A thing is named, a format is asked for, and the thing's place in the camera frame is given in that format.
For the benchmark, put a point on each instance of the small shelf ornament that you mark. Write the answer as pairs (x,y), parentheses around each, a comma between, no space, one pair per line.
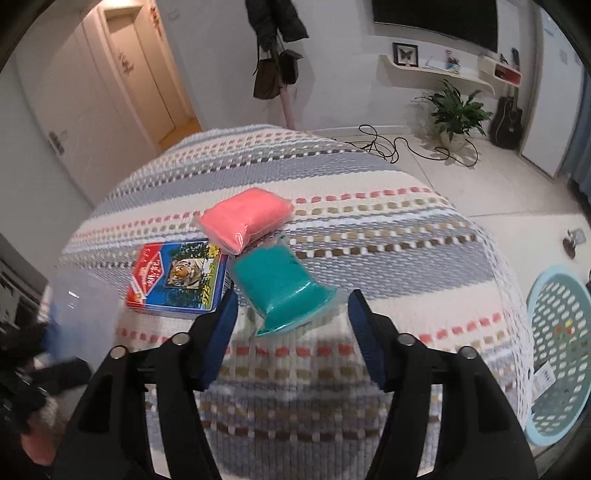
(452,62)

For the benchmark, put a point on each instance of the striped woven blanket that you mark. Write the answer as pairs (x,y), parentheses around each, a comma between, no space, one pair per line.
(369,221)

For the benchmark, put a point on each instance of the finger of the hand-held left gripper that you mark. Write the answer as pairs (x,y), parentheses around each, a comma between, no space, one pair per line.
(64,374)
(23,339)

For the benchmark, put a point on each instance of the framed butterfly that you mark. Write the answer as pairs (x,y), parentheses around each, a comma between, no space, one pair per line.
(405,54)

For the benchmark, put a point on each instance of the black phone stand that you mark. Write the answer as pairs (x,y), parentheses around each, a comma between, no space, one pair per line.
(572,247)

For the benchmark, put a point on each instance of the light blue plastic basket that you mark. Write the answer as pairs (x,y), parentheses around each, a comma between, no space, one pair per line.
(554,415)

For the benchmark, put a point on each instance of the white standing air conditioner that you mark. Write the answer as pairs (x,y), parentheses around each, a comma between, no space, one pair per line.
(551,92)

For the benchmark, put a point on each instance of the black acoustic guitar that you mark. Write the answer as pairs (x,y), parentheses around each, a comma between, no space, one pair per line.
(506,122)

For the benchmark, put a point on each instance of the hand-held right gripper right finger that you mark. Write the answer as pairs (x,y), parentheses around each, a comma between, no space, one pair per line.
(369,341)

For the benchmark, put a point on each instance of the white cubby with pink inside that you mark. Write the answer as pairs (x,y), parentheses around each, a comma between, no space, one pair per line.
(489,64)

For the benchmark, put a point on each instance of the clear plastic container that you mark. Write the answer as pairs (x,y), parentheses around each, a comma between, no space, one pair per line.
(78,304)

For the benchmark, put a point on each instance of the green potted plant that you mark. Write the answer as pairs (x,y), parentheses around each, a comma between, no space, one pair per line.
(455,110)

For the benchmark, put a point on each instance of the pink plastic-wrapped packet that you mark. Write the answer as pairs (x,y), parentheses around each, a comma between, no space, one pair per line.
(244,217)

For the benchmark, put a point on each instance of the teal plastic-wrapped packet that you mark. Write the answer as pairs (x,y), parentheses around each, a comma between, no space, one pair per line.
(281,286)

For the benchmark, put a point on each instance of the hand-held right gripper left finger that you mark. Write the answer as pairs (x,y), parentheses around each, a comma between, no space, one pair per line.
(217,341)

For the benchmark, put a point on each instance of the hallway door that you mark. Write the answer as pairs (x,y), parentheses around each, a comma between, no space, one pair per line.
(147,83)

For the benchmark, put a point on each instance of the red hanging ornament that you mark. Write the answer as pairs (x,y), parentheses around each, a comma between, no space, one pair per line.
(154,23)

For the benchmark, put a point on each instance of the wall television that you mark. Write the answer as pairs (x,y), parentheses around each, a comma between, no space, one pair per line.
(438,18)

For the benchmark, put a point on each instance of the person's left hand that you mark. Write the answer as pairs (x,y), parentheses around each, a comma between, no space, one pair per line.
(37,445)

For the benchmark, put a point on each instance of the blue tiger print card box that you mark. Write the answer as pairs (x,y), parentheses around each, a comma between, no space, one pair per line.
(171,281)

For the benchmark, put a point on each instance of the brown hanging bag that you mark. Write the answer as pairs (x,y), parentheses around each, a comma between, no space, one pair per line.
(265,81)

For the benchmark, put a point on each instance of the black hanging bag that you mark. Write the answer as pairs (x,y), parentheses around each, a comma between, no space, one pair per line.
(290,67)

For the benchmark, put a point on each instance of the white curved low shelf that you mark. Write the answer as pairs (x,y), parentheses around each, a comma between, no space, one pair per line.
(461,78)

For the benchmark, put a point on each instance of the wooden coat rack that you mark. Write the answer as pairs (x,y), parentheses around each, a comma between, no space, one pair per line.
(288,106)

